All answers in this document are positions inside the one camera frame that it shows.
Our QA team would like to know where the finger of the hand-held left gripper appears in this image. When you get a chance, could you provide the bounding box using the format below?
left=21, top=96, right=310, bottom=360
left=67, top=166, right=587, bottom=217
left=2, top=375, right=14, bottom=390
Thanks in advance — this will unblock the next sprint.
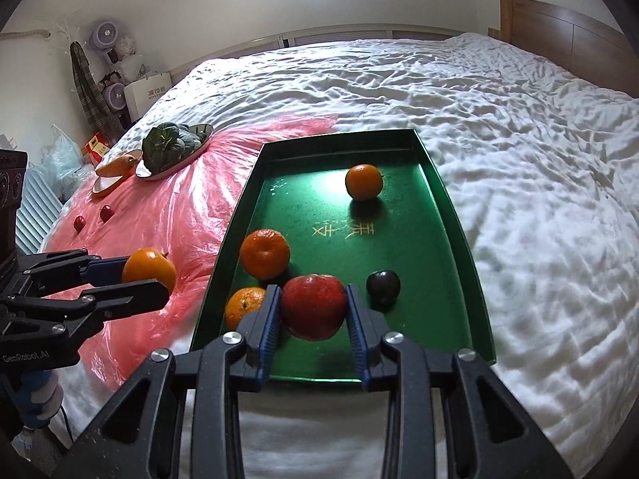
left=2, top=279, right=171, bottom=342
left=19, top=248, right=131, bottom=296

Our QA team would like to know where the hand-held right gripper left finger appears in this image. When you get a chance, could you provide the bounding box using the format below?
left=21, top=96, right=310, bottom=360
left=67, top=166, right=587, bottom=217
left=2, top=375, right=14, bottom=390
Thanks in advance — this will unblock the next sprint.
left=65, top=284, right=283, bottom=479

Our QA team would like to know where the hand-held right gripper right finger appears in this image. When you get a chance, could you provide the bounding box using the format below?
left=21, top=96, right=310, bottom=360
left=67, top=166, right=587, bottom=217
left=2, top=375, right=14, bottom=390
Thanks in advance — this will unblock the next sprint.
left=346, top=283, right=575, bottom=479

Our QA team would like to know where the smooth orange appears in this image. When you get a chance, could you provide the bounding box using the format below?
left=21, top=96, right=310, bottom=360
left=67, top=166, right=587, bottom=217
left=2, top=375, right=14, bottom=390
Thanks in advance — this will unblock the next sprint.
left=122, top=248, right=177, bottom=296
left=345, top=164, right=384, bottom=202

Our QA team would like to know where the bumpy mandarin orange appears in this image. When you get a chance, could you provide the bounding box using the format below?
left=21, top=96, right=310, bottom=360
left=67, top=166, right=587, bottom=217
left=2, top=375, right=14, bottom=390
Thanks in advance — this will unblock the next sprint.
left=224, top=287, right=268, bottom=331
left=240, top=229, right=291, bottom=281

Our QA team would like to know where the dark purple plum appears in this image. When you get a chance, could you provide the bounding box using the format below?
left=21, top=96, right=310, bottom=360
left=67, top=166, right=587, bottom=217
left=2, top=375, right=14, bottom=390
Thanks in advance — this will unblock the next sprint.
left=366, top=269, right=401, bottom=309

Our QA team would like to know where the green tray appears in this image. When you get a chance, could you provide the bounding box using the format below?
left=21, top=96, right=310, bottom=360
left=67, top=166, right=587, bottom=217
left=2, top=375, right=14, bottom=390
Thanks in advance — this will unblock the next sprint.
left=190, top=129, right=496, bottom=390

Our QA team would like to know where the orange-rimmed white plate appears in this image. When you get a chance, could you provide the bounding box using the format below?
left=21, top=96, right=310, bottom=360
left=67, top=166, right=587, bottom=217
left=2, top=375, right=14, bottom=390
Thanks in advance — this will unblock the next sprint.
left=91, top=150, right=143, bottom=197

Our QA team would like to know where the light blue suitcase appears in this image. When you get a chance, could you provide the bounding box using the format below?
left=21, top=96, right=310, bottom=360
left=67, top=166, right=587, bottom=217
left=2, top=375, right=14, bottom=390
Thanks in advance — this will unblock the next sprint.
left=15, top=164, right=63, bottom=255

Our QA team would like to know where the carrot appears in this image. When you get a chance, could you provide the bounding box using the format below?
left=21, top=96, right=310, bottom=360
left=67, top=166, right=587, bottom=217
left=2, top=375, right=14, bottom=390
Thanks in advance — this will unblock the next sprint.
left=96, top=154, right=143, bottom=177

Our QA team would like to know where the pink plastic sheet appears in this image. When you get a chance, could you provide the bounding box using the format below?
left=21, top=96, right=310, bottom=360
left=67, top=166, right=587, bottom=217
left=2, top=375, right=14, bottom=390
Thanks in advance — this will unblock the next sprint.
left=37, top=114, right=340, bottom=390

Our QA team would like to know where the clear plastic bag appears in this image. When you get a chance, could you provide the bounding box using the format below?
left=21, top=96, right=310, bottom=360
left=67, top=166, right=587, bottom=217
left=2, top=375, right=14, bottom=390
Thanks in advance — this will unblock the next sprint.
left=42, top=125, right=83, bottom=195

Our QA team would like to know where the orange rice bag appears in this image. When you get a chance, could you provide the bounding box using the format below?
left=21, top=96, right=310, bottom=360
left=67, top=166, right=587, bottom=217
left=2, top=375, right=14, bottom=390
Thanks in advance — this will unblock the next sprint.
left=82, top=132, right=111, bottom=165

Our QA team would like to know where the green leafy vegetable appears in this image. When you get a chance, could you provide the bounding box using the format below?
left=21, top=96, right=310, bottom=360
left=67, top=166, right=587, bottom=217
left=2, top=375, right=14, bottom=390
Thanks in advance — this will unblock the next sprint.
left=141, top=122, right=205, bottom=173

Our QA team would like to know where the purple fan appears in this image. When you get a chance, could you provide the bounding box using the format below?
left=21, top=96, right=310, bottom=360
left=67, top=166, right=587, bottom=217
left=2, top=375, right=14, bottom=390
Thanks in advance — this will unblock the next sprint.
left=90, top=21, right=119, bottom=48
left=102, top=82, right=125, bottom=111

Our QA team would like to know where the plaid scarf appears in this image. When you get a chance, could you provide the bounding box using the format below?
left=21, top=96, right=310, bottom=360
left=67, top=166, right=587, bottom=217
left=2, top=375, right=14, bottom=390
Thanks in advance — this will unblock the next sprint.
left=70, top=41, right=121, bottom=143

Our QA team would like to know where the white paper box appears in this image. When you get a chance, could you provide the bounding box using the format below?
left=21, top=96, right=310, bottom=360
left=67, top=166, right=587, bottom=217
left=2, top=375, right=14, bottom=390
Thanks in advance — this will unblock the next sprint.
left=123, top=72, right=173, bottom=121

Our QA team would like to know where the white bed quilt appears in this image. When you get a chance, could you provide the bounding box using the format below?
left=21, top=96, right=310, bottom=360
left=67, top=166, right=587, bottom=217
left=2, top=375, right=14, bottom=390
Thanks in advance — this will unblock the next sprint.
left=10, top=32, right=639, bottom=479

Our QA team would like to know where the crumpled white plastic bag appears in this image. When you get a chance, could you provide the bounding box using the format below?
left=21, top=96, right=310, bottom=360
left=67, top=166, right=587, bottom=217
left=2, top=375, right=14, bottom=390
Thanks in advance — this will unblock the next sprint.
left=112, top=35, right=145, bottom=83

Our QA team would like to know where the wooden headboard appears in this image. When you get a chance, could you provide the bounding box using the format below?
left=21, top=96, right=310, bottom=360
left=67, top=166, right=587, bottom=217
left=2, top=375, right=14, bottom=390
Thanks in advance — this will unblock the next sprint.
left=499, top=0, right=639, bottom=99

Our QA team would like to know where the black cable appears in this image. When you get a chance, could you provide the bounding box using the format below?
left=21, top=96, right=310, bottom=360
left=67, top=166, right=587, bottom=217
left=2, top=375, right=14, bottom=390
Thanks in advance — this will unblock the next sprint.
left=61, top=406, right=77, bottom=446

